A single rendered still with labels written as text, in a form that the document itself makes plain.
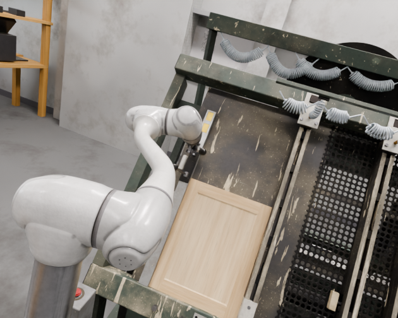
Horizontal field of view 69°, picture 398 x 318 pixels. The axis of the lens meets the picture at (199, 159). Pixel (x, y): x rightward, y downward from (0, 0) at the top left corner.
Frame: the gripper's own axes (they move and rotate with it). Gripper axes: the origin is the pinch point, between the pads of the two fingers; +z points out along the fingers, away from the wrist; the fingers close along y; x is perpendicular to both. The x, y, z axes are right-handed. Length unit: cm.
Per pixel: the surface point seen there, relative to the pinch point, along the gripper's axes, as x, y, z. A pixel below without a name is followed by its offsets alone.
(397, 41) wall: 151, -269, 202
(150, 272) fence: -1, 63, 11
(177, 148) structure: -13.7, -1.5, 20.5
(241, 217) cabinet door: 31.7, 22.9, 13.6
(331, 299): 81, 43, 12
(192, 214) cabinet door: 8.6, 30.0, 13.7
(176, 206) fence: -0.6, 28.9, 11.3
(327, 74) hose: 54, -82, 35
